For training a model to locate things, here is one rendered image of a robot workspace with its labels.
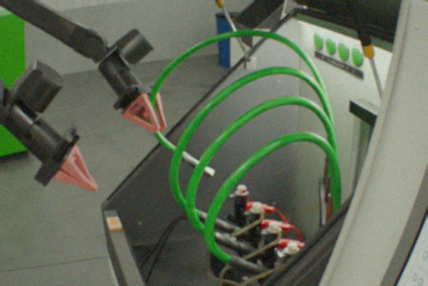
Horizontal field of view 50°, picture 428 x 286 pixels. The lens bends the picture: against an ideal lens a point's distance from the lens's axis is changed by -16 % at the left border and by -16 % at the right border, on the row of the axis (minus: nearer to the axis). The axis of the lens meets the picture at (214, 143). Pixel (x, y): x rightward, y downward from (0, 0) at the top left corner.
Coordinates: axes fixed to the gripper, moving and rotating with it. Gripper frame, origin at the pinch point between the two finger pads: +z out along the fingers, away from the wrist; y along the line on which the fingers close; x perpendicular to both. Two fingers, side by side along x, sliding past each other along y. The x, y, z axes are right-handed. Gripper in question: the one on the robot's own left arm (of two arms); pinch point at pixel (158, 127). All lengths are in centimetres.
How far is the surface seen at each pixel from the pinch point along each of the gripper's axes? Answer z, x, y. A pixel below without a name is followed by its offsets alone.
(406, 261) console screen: 44, -32, -38
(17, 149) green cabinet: -142, 219, 206
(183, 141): 9.8, -10.1, -16.9
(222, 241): 26.6, -4.0, -16.9
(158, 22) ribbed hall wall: -289, 170, 580
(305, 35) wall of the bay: -0.2, -32.0, 34.1
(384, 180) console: 35, -34, -30
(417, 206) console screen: 40, -37, -37
